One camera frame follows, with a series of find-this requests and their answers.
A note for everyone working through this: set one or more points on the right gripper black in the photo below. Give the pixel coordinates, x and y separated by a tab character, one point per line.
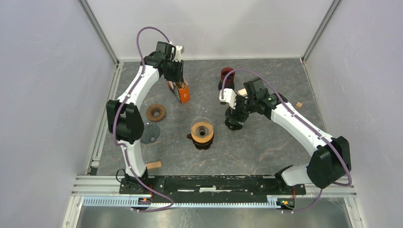
232	114

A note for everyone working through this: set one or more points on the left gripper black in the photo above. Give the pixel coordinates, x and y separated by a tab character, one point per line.
178	77

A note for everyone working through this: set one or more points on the orange coffee filter box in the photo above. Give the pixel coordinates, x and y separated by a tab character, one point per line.
180	90

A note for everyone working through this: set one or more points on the clear glass dripper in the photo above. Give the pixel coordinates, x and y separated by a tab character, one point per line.
202	129

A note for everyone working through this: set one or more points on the brown glass dripper cup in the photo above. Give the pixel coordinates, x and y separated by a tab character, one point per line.
201	146

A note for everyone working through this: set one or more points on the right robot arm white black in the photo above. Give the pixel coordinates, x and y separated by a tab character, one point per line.
329	156

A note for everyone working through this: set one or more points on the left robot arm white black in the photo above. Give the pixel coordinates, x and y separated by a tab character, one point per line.
123	114

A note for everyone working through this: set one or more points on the green glass dripper cup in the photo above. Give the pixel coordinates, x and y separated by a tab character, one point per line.
233	124

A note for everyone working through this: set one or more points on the grey ribbed dripper cone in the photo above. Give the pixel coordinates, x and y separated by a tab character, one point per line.
150	134

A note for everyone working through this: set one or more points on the colourful toy block stack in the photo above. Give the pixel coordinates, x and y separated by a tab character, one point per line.
242	92

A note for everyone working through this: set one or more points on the dark red black carafe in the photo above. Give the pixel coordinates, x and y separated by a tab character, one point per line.
229	80

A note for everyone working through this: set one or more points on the small wooden cube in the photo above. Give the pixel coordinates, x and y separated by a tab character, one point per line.
298	105

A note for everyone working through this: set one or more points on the flat wooden block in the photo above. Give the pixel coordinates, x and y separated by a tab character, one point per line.
153	165

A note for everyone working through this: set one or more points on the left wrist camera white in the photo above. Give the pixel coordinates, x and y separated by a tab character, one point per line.
178	51

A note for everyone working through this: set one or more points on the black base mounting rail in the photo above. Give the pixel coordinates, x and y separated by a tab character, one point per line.
209	189

